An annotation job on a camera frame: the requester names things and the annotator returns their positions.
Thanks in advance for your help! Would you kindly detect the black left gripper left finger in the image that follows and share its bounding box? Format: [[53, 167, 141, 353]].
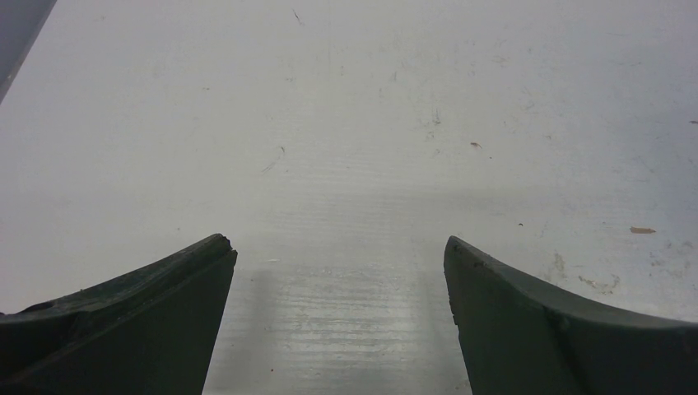
[[1, 234, 237, 394]]

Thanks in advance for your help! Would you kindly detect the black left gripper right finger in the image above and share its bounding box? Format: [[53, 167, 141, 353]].
[[444, 237, 697, 394]]

